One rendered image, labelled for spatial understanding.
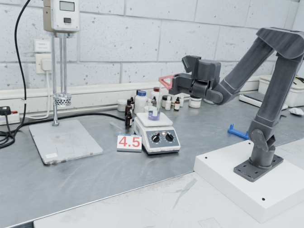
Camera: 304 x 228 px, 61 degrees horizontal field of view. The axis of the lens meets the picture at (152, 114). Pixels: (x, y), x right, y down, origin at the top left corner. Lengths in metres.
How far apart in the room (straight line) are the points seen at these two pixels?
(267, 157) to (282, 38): 0.35
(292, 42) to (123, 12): 0.84
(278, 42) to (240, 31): 1.16
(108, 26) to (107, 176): 0.76
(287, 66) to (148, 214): 0.53
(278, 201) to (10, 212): 0.68
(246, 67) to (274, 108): 0.14
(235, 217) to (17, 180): 0.61
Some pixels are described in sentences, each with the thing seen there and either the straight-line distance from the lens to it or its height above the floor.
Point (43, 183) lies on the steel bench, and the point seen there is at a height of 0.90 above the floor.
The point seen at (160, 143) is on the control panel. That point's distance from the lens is 0.96.
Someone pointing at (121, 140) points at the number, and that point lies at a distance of 0.98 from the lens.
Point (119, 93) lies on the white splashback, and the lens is 1.36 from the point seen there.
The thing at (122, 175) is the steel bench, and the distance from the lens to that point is 0.83.
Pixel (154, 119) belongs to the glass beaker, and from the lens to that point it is 1.01.
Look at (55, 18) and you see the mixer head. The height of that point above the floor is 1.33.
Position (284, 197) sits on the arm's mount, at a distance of 0.82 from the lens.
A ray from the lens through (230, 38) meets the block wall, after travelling 1.85.
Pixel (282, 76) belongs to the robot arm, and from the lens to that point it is 0.79.
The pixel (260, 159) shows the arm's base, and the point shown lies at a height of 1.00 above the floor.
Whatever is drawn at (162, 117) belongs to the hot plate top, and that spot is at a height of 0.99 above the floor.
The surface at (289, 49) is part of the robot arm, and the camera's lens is 0.75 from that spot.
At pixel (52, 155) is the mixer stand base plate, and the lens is 0.92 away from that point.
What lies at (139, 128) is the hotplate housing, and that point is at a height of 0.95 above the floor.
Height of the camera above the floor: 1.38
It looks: 21 degrees down
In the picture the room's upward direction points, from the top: 6 degrees clockwise
